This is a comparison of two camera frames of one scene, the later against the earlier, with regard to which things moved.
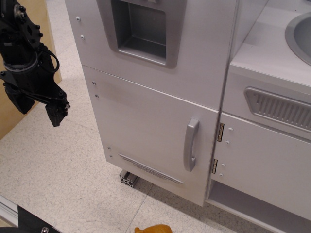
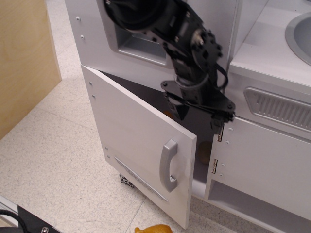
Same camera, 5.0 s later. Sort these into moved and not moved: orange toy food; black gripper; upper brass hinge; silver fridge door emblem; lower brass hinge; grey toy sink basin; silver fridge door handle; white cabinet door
Moved: silver fridge door handle; silver fridge door emblem; black gripper
Not moved: orange toy food; grey toy sink basin; lower brass hinge; white cabinet door; upper brass hinge
